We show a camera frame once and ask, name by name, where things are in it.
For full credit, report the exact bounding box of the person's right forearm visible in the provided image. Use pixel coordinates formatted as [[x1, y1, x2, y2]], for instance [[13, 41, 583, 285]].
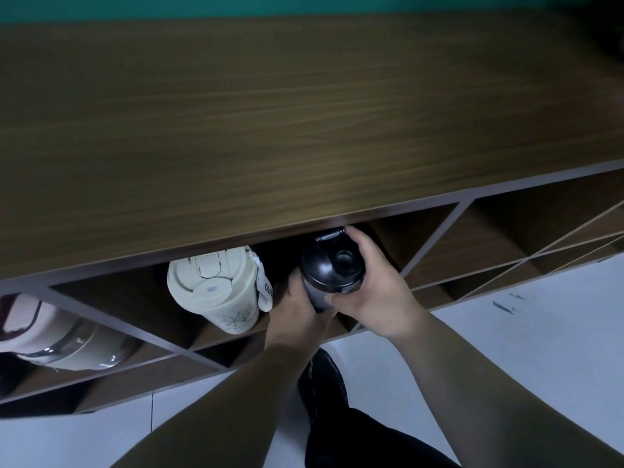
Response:
[[390, 307, 624, 468]]

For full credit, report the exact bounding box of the person's left forearm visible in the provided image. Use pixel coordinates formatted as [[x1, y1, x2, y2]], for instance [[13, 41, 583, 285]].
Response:
[[111, 342, 324, 468]]

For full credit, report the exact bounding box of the person's left hand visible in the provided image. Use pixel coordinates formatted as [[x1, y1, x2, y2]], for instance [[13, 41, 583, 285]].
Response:
[[264, 267, 338, 357]]

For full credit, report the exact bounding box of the person's black shoe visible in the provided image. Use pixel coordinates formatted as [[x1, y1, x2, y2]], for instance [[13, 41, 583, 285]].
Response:
[[297, 348, 350, 425]]

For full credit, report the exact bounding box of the black shaker bottle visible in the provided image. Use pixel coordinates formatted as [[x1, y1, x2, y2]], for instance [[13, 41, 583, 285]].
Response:
[[299, 227, 366, 313]]

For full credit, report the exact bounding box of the person's right hand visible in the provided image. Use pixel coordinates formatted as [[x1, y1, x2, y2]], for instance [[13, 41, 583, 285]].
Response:
[[324, 226, 426, 343]]

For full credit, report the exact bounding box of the brown wooden shelf cabinet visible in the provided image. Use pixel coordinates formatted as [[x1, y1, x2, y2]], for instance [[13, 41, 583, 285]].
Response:
[[0, 13, 624, 421]]

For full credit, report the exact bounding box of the person's black trouser leg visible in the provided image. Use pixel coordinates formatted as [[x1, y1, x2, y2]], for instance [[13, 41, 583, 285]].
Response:
[[304, 407, 463, 468]]

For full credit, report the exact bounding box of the white pink electric cooker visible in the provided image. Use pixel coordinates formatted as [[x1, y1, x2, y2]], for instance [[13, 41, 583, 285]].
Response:
[[0, 293, 138, 372]]

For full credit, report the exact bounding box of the cream lidded tumbler with strap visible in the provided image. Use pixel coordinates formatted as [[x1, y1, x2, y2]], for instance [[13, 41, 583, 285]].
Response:
[[167, 245, 274, 335]]

